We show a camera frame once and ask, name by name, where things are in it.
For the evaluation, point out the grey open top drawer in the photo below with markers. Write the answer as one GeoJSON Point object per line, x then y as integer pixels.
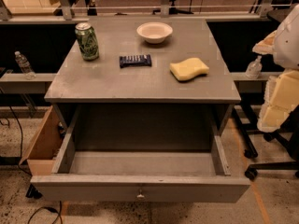
{"type": "Point", "coordinates": [172, 152]}

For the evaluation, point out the brown cardboard box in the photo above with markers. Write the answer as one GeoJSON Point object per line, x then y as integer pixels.
{"type": "Point", "coordinates": [44, 146]}

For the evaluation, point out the clear sanitizer bottle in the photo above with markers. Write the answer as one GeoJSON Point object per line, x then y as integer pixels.
{"type": "Point", "coordinates": [254, 68]}

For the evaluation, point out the yellow sponge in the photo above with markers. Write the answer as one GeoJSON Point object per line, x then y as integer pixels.
{"type": "Point", "coordinates": [188, 69]}

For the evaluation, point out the white bowl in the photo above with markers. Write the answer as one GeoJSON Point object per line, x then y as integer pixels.
{"type": "Point", "coordinates": [154, 32]}

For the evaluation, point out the black office chair base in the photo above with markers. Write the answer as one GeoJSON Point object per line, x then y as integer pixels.
{"type": "Point", "coordinates": [275, 151]}

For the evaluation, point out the grey cabinet desk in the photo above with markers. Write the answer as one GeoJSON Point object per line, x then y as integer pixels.
{"type": "Point", "coordinates": [134, 71]}

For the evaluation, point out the green soda can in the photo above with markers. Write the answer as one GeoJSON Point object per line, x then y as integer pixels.
{"type": "Point", "coordinates": [87, 41]}

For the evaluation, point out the metal drawer knob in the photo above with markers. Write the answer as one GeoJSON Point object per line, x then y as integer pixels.
{"type": "Point", "coordinates": [140, 196]}

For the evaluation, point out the clear water bottle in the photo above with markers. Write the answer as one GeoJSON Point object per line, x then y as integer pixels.
{"type": "Point", "coordinates": [24, 65]}

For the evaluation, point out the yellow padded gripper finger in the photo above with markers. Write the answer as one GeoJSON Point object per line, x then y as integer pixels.
{"type": "Point", "coordinates": [271, 117]}
{"type": "Point", "coordinates": [283, 91]}

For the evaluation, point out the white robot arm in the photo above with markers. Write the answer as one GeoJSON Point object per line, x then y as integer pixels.
{"type": "Point", "coordinates": [286, 42]}

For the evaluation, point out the blue candy bar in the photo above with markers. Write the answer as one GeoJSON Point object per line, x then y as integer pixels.
{"type": "Point", "coordinates": [135, 60]}

